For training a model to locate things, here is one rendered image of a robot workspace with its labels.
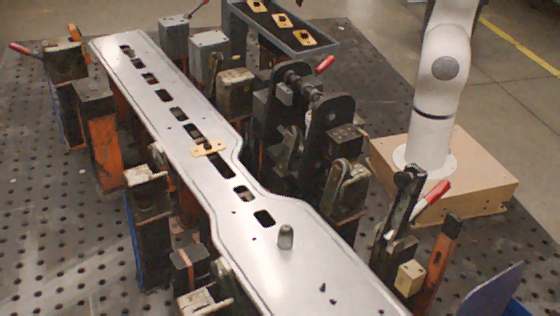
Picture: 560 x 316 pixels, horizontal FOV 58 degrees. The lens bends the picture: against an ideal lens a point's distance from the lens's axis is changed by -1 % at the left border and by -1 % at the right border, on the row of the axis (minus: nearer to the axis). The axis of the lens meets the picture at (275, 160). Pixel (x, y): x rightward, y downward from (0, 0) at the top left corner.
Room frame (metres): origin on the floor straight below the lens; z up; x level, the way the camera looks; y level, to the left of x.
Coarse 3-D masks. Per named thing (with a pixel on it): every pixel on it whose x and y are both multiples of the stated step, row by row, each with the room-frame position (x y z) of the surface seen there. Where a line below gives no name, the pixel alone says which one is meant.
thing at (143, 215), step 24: (144, 168) 0.82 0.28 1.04; (144, 192) 0.78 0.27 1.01; (168, 192) 0.81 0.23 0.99; (144, 216) 0.78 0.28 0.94; (168, 216) 0.81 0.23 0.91; (144, 240) 0.78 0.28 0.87; (168, 240) 0.81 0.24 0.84; (144, 264) 0.77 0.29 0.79; (168, 264) 0.80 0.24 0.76; (144, 288) 0.77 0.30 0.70
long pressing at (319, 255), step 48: (96, 48) 1.43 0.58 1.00; (144, 48) 1.45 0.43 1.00; (144, 96) 1.17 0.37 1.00; (192, 96) 1.18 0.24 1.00; (192, 144) 0.97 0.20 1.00; (240, 144) 0.98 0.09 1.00; (192, 192) 0.81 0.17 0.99; (240, 240) 0.68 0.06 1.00; (336, 240) 0.69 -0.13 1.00; (288, 288) 0.57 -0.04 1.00; (336, 288) 0.58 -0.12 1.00; (384, 288) 0.58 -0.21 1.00
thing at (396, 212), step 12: (408, 168) 0.67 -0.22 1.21; (420, 168) 0.67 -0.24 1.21; (396, 180) 0.64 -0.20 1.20; (408, 180) 0.64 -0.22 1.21; (420, 180) 0.64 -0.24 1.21; (396, 192) 0.66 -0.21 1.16; (408, 192) 0.66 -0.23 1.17; (420, 192) 0.65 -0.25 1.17; (396, 204) 0.66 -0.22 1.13; (408, 204) 0.64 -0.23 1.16; (396, 216) 0.65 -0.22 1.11; (408, 216) 0.64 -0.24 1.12; (384, 228) 0.66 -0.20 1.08; (396, 228) 0.64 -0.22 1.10
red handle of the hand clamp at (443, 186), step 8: (440, 184) 0.71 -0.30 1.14; (448, 184) 0.71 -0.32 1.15; (432, 192) 0.70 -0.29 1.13; (440, 192) 0.70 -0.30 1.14; (424, 200) 0.69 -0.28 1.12; (432, 200) 0.69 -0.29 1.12; (416, 208) 0.68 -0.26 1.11; (424, 208) 0.68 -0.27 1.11; (416, 216) 0.67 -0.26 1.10; (408, 224) 0.66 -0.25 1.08; (392, 232) 0.65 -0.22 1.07
